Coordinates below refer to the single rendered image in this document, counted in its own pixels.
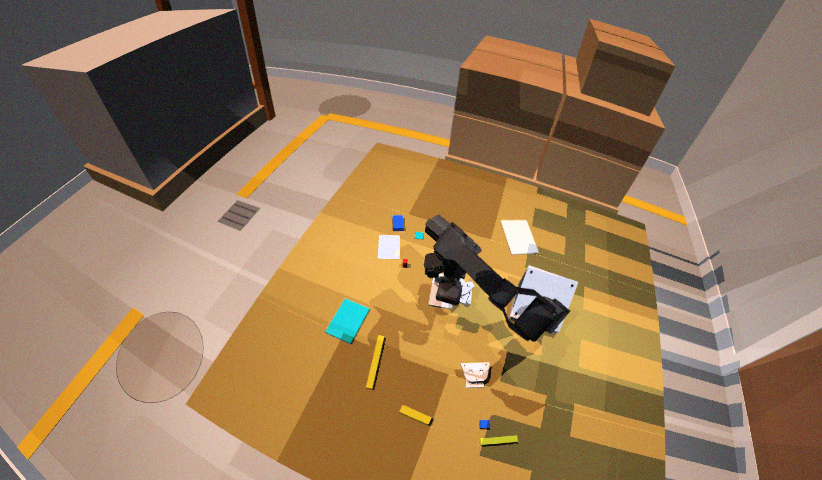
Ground teal flat rectangular plate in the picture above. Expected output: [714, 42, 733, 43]
[325, 299, 370, 344]

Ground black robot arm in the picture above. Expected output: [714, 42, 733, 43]
[424, 215, 570, 342]

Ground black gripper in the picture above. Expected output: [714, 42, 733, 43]
[436, 261, 466, 306]

